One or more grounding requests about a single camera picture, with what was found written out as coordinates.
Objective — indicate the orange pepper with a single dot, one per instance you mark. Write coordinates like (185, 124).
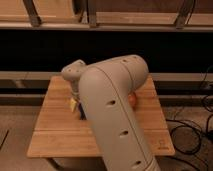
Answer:
(132, 98)

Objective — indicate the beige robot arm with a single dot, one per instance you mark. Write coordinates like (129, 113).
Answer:
(102, 89)

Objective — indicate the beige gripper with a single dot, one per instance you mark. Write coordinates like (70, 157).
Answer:
(72, 74)

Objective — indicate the wooden shelf rack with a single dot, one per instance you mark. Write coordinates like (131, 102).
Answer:
(108, 15)

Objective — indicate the wooden table board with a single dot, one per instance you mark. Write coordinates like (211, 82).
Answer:
(60, 133)

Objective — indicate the white sponge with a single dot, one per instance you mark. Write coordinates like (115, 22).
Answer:
(73, 104)

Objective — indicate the blue object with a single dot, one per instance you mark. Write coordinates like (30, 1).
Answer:
(82, 114)

